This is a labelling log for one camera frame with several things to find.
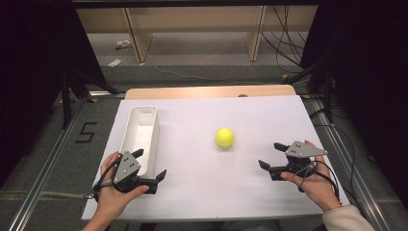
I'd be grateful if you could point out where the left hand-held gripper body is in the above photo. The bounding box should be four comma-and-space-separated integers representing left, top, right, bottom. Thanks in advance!
113, 150, 159, 195

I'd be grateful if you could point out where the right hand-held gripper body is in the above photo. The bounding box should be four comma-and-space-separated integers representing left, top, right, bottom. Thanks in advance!
268, 141, 329, 181

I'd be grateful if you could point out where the white plastic bin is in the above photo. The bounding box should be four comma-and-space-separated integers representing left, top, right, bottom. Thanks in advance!
118, 105, 161, 180

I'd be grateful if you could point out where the yellow tennis ball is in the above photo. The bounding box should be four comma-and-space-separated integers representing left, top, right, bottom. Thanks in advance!
215, 127, 236, 148

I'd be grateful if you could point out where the person's left hand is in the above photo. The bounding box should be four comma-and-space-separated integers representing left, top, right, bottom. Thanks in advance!
95, 151, 150, 219

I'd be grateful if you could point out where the person's right hand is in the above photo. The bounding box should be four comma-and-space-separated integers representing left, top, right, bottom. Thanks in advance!
280, 140, 342, 213

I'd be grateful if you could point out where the white board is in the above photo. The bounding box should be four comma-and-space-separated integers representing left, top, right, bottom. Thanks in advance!
81, 94, 350, 222

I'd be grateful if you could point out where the black metal stand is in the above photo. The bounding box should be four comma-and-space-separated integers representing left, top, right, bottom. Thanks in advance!
59, 67, 120, 130
283, 55, 335, 124

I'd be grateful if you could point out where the wooden table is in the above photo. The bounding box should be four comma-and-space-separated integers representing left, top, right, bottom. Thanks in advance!
124, 84, 296, 100

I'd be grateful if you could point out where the dark curtain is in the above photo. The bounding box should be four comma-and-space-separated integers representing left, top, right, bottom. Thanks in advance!
0, 0, 109, 191
299, 0, 408, 201

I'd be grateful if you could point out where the small white packet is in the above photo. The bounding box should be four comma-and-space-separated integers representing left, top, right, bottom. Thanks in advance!
115, 39, 133, 50

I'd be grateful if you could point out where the wooden shelf unit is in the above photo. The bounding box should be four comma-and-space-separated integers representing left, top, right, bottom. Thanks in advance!
76, 5, 319, 64

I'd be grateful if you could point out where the left hand-held gripper cable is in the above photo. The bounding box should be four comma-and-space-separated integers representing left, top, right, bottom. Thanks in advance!
90, 155, 123, 201

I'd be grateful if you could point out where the black floor cable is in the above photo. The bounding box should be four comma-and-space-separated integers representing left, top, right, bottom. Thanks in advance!
311, 108, 365, 215

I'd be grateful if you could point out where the short aluminium rail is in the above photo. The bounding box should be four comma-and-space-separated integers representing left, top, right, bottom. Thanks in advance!
88, 90, 127, 99

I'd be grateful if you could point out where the thin white floor cable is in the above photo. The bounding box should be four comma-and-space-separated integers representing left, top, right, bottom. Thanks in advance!
153, 64, 261, 87

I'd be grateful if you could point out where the bundle of black cables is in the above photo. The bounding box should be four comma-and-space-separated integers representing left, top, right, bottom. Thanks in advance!
260, 5, 307, 75

